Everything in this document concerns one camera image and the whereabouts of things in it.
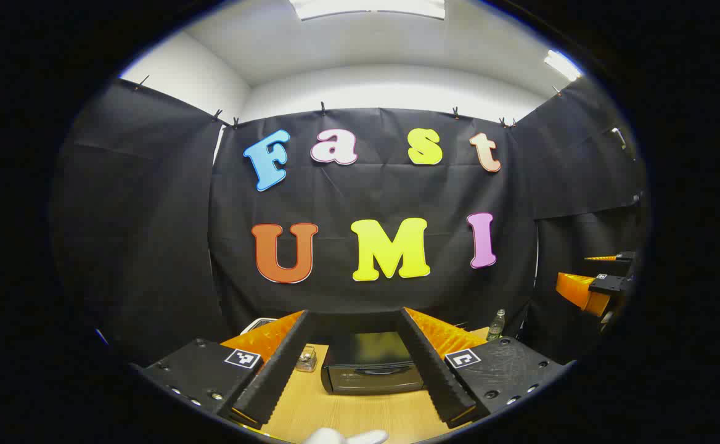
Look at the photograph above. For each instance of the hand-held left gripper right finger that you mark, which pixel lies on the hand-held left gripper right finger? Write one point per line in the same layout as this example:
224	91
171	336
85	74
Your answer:
437	376

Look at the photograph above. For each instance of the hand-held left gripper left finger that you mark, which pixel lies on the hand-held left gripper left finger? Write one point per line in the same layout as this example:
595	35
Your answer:
274	376

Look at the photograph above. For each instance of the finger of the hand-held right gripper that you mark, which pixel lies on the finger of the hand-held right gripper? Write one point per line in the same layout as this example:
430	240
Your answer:
625	256
609	283

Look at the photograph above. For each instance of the black electric oven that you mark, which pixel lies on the black electric oven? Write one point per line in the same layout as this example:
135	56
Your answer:
366	370

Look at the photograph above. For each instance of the small clear container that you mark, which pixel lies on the small clear container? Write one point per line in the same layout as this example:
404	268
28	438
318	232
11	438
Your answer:
306	359

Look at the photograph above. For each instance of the white toaster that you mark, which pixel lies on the white toaster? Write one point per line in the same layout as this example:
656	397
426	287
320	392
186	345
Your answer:
261	321

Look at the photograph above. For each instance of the clear plastic water bottle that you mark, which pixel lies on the clear plastic water bottle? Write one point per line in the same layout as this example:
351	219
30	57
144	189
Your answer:
495	327

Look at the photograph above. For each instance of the ceiling light panel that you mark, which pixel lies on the ceiling light panel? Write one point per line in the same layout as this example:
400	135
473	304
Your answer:
562	65
366	6

